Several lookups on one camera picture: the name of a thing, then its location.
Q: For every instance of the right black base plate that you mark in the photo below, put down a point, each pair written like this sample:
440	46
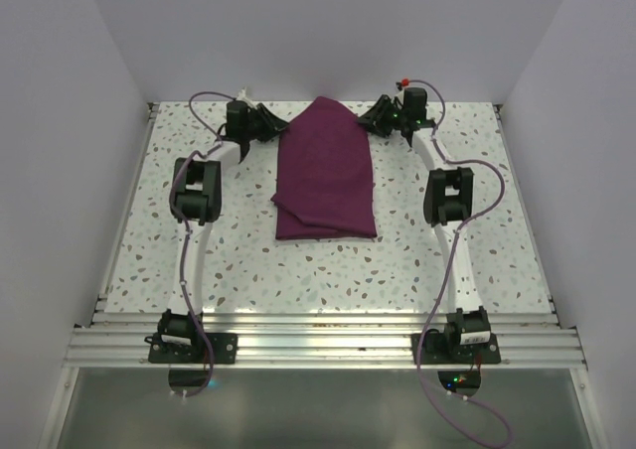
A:
437	351

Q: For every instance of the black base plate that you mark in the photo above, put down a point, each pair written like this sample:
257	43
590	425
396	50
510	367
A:
224	347
437	351

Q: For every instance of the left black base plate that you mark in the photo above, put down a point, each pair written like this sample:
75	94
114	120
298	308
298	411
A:
224	347

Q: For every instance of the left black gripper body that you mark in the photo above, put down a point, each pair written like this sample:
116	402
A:
257	128

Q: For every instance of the purple cloth mat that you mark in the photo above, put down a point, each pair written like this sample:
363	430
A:
325	175

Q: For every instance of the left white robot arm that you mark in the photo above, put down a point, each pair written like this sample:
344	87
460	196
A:
195	201

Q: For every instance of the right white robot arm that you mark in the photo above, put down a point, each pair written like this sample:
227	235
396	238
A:
447	209

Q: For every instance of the aluminium rail frame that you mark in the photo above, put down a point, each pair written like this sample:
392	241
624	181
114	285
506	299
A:
324	357

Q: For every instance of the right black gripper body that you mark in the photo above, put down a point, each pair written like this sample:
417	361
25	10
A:
397	118

